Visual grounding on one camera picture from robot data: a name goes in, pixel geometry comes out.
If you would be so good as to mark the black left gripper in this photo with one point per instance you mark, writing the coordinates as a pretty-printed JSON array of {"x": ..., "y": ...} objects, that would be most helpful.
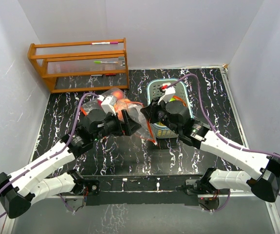
[{"x": 128, "y": 126}]

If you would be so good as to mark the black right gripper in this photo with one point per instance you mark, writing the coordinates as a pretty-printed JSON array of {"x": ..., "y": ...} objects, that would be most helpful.
[{"x": 151, "y": 110}]

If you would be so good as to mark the pink peach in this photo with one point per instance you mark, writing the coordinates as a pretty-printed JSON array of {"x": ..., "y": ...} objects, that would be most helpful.
[{"x": 118, "y": 94}]

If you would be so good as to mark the clear orange-zip bag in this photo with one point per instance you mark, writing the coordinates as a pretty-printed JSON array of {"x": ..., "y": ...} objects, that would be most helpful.
[{"x": 93, "y": 104}]

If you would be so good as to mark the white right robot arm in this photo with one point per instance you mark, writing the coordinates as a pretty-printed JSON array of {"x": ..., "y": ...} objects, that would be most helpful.
[{"x": 259, "y": 173}]

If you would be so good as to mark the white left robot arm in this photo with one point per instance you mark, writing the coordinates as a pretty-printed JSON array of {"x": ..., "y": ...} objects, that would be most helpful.
[{"x": 29, "y": 185}]

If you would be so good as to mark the light blue plastic basket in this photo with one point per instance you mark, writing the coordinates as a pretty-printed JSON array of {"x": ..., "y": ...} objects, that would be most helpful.
[{"x": 181, "y": 100}]

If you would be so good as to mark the small red box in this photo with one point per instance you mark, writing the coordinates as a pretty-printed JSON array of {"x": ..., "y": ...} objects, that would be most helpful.
[{"x": 111, "y": 74}]

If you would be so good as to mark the wooden shelf rack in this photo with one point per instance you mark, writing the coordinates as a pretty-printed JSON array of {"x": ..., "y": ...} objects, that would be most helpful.
[{"x": 53, "y": 61}]

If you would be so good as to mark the green white pen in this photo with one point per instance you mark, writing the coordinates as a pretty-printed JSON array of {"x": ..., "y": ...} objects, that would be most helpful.
[{"x": 105, "y": 62}]

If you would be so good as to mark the pink white pen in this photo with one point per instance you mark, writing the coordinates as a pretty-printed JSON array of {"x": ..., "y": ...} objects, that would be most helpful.
[{"x": 105, "y": 43}]

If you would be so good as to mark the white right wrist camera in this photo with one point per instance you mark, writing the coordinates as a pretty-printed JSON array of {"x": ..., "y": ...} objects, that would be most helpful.
[{"x": 168, "y": 92}]

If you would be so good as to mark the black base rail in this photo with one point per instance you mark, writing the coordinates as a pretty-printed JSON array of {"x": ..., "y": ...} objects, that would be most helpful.
[{"x": 136, "y": 190}]

